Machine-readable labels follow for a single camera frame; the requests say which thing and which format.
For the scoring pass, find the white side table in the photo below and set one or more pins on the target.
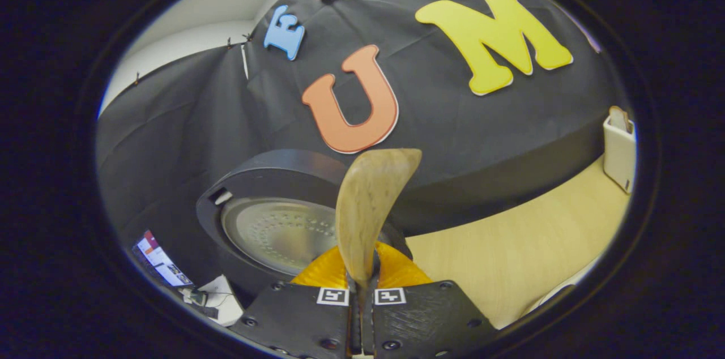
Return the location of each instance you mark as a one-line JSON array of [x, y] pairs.
[[226, 305]]

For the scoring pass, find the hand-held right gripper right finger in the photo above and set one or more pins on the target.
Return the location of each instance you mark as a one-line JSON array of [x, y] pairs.
[[425, 319]]

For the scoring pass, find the wooden spoon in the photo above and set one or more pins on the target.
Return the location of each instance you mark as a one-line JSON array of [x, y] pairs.
[[368, 200]]

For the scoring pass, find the computer monitor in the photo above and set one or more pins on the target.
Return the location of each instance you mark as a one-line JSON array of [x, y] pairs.
[[161, 260]]

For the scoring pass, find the black backdrop cloth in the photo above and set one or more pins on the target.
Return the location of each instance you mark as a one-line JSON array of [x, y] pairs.
[[453, 132]]

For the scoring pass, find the toasted bread slice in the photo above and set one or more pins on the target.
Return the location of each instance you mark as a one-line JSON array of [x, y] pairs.
[[619, 118]]

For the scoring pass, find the small grey desk device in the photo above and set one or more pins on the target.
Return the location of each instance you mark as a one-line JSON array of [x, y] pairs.
[[198, 296]]

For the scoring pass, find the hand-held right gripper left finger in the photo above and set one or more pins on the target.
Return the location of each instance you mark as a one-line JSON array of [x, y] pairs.
[[300, 313]]

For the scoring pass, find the clear plastic rice container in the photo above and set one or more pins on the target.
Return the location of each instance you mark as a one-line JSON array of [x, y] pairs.
[[566, 283]]

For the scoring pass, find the white toaster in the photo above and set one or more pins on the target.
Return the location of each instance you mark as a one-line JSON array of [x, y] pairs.
[[617, 158]]

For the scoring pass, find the dark grey rice cooker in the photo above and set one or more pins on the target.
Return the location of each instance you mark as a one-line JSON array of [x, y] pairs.
[[277, 234]]

